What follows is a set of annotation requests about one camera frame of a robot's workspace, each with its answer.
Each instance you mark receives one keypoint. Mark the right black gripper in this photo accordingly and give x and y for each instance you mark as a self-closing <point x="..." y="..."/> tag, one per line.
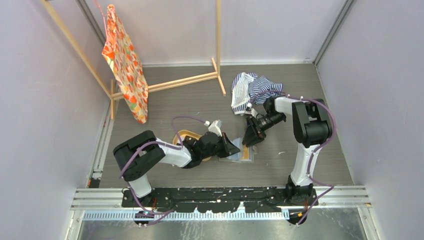
<point x="251" y="138"/>

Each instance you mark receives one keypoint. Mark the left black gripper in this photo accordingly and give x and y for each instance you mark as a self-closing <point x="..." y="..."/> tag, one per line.
<point x="229" y="148"/>

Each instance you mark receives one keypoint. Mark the grey card holder wallet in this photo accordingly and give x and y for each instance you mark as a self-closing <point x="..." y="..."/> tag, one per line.
<point x="235" y="158"/>

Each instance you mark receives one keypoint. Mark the gold credit card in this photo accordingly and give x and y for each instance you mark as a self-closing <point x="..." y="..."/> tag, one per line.
<point x="247" y="154"/>

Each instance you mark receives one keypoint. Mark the orange oval tray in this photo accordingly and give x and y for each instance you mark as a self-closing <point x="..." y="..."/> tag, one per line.
<point x="188" y="138"/>

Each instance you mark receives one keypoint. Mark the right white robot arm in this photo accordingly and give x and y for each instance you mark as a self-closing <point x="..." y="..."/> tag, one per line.
<point x="312" y="128"/>

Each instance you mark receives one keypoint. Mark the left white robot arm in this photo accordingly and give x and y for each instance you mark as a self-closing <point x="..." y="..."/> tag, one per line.
<point x="138" y="155"/>

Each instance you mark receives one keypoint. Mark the blue striped cloth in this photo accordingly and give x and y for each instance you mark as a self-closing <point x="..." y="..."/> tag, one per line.
<point x="250" y="89"/>

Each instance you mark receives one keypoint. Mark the wooden drying rack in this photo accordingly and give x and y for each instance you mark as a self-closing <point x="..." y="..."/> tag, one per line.
<point x="113" y="92"/>

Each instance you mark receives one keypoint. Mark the orange floral cloth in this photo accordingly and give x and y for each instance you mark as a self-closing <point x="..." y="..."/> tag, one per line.
<point x="120" y="54"/>

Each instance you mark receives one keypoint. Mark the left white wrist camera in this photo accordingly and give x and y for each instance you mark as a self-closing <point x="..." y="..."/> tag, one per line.
<point x="214" y="127"/>

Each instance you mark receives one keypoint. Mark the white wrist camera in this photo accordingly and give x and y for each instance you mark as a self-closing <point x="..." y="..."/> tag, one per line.
<point x="251" y="111"/>
<point x="214" y="127"/>

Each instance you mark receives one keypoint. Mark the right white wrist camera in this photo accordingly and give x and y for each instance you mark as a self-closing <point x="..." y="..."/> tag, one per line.
<point x="251" y="111"/>

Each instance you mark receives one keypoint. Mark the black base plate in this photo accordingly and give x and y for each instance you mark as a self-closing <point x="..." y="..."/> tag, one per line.
<point x="265" y="199"/>

